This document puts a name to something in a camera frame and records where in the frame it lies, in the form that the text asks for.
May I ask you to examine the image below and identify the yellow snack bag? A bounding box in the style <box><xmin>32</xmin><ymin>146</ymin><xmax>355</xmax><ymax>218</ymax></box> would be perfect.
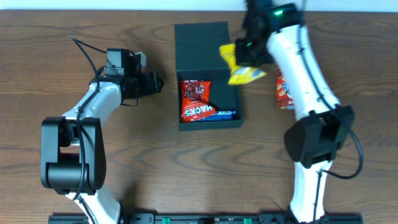
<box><xmin>219</xmin><ymin>44</ymin><xmax>267</xmax><ymax>85</ymax></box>

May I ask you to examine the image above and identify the red Hacks candy bag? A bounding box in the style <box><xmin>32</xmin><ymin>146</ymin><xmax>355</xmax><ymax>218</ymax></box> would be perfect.
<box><xmin>179</xmin><ymin>80</ymin><xmax>216</xmax><ymax>123</ymax></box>

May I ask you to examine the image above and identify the black gift box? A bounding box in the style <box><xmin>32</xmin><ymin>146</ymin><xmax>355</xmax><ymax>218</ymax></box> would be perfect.
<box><xmin>174</xmin><ymin>21</ymin><xmax>243</xmax><ymax>131</ymax></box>

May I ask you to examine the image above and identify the Hello Panda biscuit box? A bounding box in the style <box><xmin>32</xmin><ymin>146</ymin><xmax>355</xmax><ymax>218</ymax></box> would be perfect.
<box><xmin>276</xmin><ymin>68</ymin><xmax>294</xmax><ymax>110</ymax></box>

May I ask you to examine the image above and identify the blue cookie packet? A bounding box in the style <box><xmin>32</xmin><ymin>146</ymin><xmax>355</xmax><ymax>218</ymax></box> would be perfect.
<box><xmin>198</xmin><ymin>110</ymin><xmax>236</xmax><ymax>122</ymax></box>

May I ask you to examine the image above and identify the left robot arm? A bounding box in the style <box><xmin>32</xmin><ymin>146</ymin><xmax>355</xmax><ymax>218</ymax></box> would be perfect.
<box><xmin>40</xmin><ymin>49</ymin><xmax>164</xmax><ymax>223</ymax></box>

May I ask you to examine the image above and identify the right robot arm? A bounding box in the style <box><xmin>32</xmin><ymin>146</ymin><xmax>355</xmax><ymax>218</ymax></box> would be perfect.
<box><xmin>229</xmin><ymin>1</ymin><xmax>362</xmax><ymax>223</ymax></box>

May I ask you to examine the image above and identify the left black cable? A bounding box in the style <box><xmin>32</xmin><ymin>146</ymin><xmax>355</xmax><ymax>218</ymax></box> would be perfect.
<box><xmin>70</xmin><ymin>35</ymin><xmax>141</xmax><ymax>224</ymax></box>

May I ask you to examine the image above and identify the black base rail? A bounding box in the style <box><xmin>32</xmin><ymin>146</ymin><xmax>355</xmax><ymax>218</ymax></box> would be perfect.
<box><xmin>48</xmin><ymin>212</ymin><xmax>363</xmax><ymax>224</ymax></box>

